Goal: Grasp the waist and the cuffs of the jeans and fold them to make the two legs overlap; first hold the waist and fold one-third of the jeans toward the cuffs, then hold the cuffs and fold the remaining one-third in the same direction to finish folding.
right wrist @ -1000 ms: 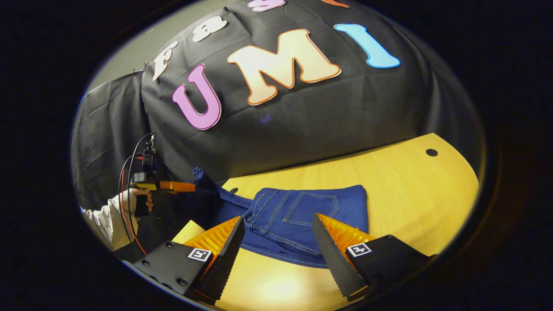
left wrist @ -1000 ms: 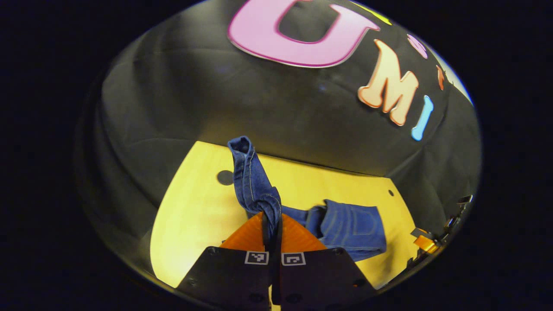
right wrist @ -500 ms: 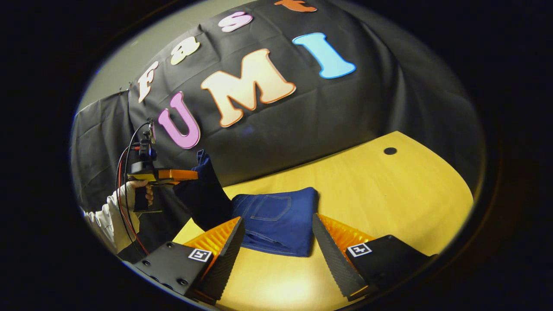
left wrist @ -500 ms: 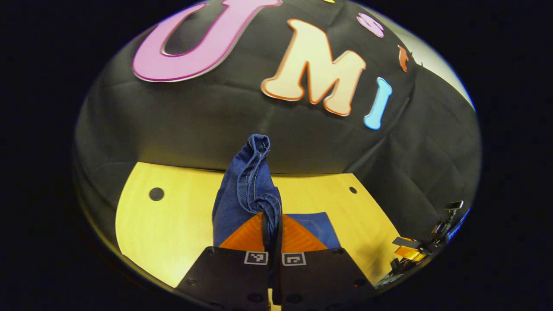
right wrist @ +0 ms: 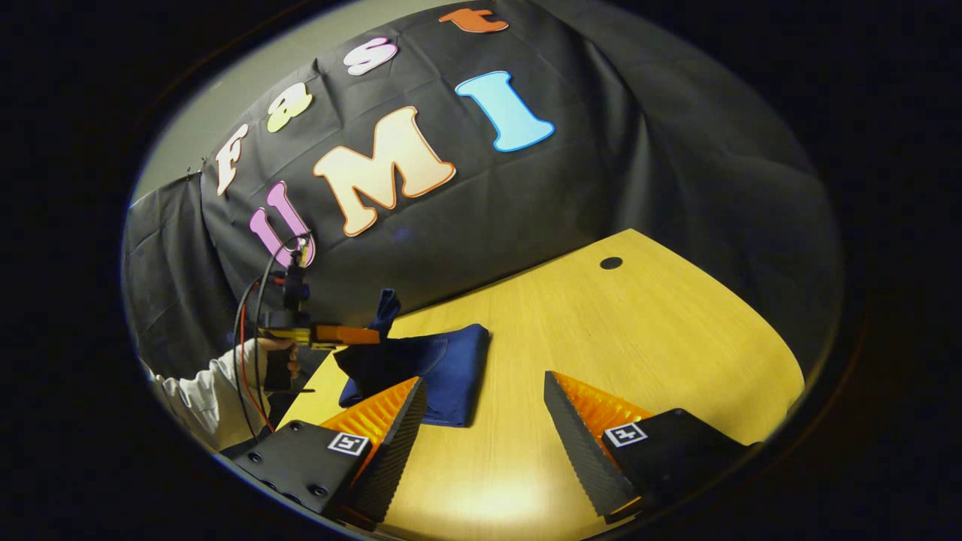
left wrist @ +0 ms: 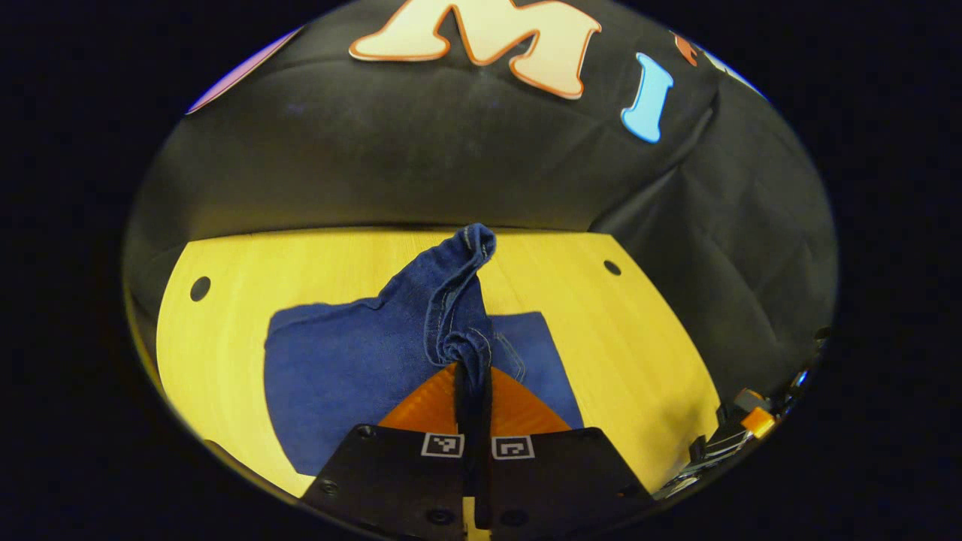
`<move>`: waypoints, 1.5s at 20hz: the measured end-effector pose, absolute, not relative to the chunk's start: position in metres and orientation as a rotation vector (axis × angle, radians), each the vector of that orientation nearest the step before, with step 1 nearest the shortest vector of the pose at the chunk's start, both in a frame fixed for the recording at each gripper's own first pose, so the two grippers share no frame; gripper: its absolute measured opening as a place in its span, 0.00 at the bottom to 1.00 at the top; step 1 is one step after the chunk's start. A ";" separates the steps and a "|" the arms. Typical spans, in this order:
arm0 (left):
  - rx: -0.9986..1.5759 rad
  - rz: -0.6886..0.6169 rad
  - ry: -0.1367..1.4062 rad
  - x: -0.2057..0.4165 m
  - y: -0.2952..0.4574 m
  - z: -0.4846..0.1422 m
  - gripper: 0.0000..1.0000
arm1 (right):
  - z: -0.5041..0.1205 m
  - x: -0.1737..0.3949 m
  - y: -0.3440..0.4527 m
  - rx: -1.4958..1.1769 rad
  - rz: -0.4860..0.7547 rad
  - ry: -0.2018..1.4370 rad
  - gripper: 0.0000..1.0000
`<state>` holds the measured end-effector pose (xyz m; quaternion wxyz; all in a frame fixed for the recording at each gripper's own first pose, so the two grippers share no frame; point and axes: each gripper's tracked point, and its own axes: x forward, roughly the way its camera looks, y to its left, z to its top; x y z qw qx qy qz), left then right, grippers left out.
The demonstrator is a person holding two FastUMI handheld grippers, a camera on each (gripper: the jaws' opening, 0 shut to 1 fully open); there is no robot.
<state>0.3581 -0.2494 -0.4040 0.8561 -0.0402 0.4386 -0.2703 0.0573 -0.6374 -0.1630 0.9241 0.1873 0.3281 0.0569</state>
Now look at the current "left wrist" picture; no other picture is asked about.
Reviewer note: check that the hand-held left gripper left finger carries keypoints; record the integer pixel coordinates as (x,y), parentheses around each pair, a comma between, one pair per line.
(391,481)

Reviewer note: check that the blue denim jeans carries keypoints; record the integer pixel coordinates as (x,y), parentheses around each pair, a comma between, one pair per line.
(353,368)

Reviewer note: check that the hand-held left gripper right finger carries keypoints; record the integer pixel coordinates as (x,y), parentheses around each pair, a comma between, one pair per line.
(556,481)

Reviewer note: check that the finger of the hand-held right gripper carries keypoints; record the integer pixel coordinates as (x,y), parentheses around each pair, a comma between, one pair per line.
(759,421)

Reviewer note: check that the black backdrop cloth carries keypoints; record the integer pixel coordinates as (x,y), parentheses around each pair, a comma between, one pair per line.
(451,150)

